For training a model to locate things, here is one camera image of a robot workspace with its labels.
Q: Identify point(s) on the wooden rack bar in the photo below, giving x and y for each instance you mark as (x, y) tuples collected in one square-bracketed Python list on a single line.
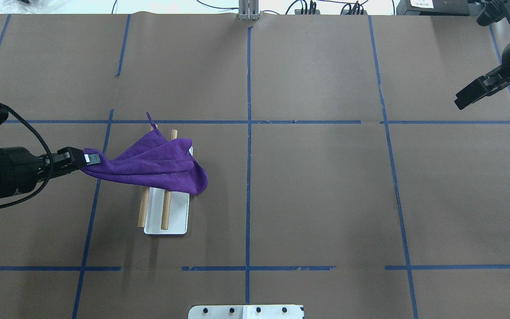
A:
[(166, 203), (143, 207)]

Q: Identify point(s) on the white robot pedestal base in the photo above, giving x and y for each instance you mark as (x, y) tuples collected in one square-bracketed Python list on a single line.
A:
[(265, 311)]

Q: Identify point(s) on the purple towel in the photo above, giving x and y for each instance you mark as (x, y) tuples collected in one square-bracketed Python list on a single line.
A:
[(153, 161)]

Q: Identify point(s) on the right wooden rack bar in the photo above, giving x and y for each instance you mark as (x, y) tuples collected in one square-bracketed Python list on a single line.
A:
[(166, 203)]

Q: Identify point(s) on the aluminium frame post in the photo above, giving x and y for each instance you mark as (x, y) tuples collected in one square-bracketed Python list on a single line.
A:
[(248, 10)]

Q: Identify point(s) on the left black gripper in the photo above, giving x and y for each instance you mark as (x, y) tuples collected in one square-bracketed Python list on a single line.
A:
[(13, 169)]

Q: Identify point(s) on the white towel rack base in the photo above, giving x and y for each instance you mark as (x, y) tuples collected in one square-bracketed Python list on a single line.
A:
[(179, 213)]

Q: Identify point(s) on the left wooden rack bar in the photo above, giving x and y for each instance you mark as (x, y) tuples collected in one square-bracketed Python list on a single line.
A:
[(143, 207)]

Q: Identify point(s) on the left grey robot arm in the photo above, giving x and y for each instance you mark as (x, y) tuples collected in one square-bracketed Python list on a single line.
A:
[(21, 171)]

